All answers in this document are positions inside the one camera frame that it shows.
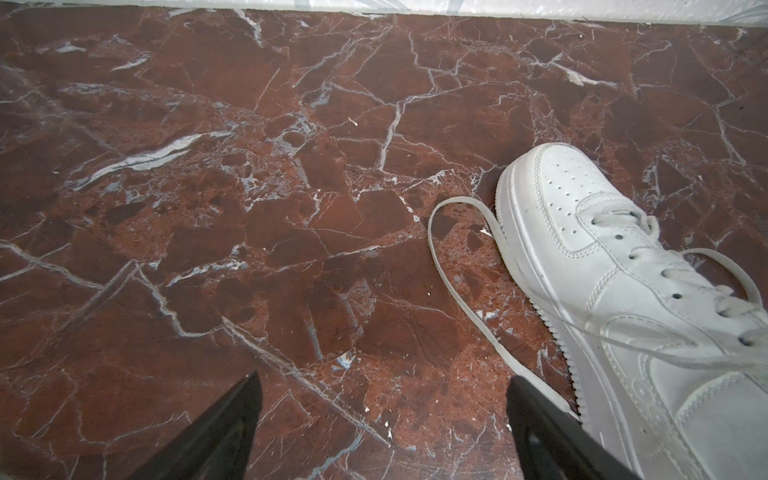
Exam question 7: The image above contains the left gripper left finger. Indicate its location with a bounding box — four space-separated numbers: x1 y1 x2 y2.
129 372 263 479

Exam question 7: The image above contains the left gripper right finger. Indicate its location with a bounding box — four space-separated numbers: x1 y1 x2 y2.
506 376 637 480

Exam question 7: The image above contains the white sneaker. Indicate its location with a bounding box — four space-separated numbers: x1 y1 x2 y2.
495 143 767 479

